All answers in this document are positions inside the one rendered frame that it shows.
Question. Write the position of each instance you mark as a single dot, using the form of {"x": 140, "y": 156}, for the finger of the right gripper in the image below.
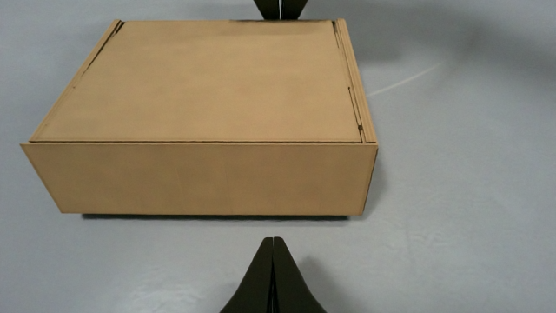
{"x": 268, "y": 8}
{"x": 291, "y": 9}

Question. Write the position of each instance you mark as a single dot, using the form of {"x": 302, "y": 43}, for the brown cardboard box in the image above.
{"x": 211, "y": 117}

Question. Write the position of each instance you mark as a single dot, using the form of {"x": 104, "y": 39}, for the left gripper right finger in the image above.
{"x": 290, "y": 292}

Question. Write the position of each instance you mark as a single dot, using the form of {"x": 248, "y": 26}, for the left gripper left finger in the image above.
{"x": 255, "y": 292}

